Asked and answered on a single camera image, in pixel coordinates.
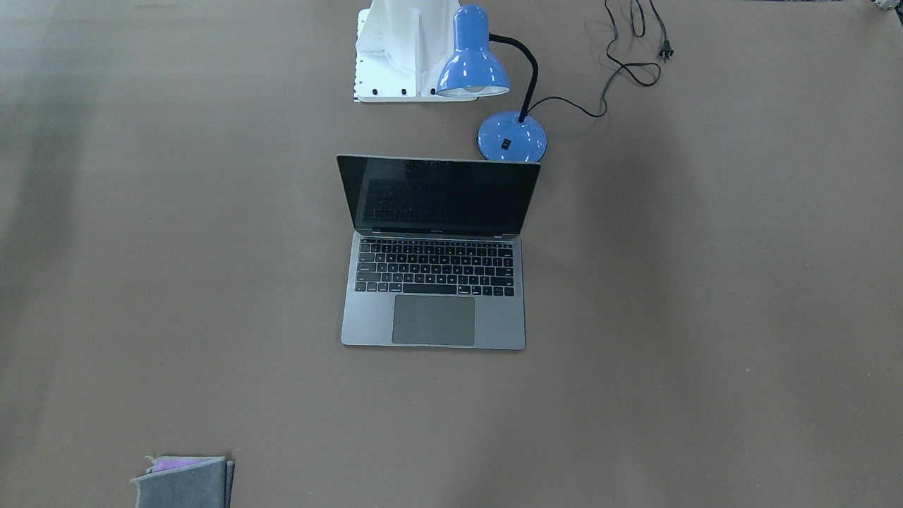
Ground grey laptop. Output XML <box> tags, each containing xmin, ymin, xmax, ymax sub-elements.
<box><xmin>337</xmin><ymin>154</ymin><xmax>540</xmax><ymax>351</ymax></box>

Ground blue desk lamp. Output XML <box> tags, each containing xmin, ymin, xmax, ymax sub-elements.
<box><xmin>435</xmin><ymin>4</ymin><xmax>548</xmax><ymax>163</ymax></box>

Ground folded grey cloth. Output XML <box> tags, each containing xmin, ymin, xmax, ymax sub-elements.
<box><xmin>131</xmin><ymin>456</ymin><xmax>234</xmax><ymax>507</ymax></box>

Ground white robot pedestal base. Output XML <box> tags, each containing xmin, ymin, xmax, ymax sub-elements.
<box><xmin>353</xmin><ymin>1</ymin><xmax>478</xmax><ymax>103</ymax></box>

